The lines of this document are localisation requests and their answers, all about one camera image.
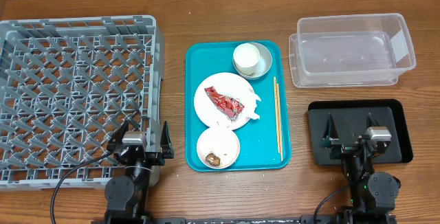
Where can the grey plastic dishwasher rack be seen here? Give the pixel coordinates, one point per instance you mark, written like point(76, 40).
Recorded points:
point(66, 86)

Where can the white paper cup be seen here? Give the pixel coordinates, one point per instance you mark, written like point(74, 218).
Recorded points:
point(246, 57)

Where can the teal plastic serving tray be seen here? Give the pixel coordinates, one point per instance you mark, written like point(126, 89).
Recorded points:
point(259, 149)

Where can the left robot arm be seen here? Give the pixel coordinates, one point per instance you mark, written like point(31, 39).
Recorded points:
point(126, 194)

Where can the wooden chopstick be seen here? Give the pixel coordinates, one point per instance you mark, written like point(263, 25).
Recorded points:
point(280, 137)
point(276, 114)

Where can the brown food scrap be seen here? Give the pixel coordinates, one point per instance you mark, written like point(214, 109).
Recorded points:
point(213, 160)

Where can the white tissue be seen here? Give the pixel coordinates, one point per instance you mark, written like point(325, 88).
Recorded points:
point(249, 100)

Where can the large white plate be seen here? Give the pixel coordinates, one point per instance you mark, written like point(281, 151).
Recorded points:
point(227, 84)

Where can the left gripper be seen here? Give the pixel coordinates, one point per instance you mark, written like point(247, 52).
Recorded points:
point(159, 157)

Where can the clear plastic waste bin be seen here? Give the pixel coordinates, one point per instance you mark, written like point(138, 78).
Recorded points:
point(358, 50)

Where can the small white dish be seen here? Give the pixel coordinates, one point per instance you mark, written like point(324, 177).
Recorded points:
point(223, 142)

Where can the left wooden chopstick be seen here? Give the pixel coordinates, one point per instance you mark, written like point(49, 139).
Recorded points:
point(276, 114)

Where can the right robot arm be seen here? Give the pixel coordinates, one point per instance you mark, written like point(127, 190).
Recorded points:
point(372, 193)

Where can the black rectangular tray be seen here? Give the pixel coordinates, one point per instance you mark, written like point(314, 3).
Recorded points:
point(351, 118)

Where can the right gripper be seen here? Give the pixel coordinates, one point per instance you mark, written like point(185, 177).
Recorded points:
point(351, 146)

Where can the right wooden chopstick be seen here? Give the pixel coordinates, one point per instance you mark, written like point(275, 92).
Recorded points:
point(280, 137)

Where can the red snack wrapper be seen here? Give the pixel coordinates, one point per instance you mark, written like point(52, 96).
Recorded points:
point(229, 106)

